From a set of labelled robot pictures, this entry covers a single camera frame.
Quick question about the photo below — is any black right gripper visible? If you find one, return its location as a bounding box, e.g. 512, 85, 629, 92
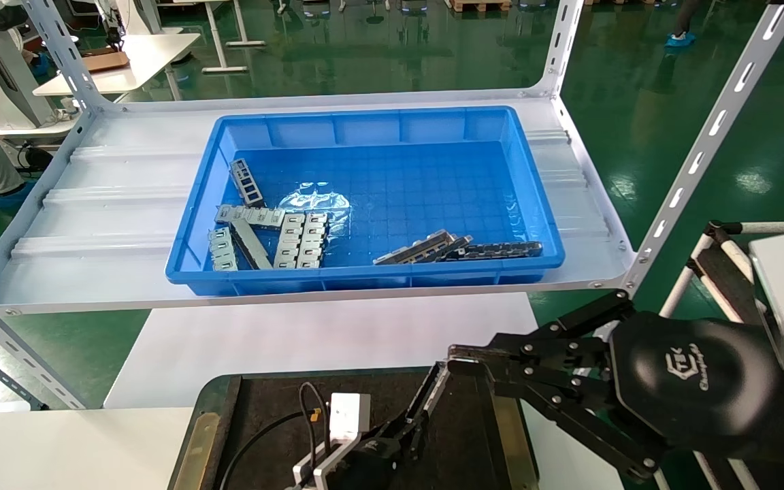
447, 289, 784, 485

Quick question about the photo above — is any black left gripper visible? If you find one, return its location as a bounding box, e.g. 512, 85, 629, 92
319, 407, 434, 490

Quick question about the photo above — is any long grey metal channel part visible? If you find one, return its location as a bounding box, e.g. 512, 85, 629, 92
373, 229, 458, 266
402, 362, 451, 438
433, 235, 474, 263

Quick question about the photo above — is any long dark metal part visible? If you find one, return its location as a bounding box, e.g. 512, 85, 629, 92
443, 241, 544, 263

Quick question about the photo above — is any black container tray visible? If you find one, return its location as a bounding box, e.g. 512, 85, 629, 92
167, 364, 544, 490

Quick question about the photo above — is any grey slotted metal part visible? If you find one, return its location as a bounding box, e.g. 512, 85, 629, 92
230, 158, 267, 208
274, 212, 306, 270
296, 212, 329, 270
215, 204, 287, 231
208, 227, 240, 271

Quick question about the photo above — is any dark flat metal part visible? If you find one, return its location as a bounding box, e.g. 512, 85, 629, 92
232, 219, 274, 270

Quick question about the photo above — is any blue plastic bin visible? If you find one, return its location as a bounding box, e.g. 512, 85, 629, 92
165, 106, 566, 296

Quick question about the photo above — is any clear plastic bag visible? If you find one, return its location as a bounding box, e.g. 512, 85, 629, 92
276, 189, 353, 235

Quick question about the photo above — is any white metal shelf rack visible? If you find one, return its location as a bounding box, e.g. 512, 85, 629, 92
0, 0, 784, 412

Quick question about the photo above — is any wooden pallet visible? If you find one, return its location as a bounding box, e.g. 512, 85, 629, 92
450, 0, 512, 13

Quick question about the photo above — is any white background table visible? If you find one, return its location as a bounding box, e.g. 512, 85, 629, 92
33, 33, 202, 103

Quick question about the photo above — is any brown cardboard box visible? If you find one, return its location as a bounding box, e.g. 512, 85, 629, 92
81, 51, 131, 73

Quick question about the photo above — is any white machine stand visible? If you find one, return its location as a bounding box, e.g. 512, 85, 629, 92
0, 0, 90, 171

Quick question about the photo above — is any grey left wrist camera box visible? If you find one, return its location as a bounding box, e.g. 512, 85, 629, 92
329, 392, 373, 444

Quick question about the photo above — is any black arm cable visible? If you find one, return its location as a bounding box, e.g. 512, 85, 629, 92
218, 382, 329, 490

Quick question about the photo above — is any white tube cart frame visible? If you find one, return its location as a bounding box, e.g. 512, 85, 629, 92
661, 219, 784, 490

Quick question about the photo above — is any white background desk frame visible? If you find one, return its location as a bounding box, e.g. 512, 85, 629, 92
174, 0, 267, 74

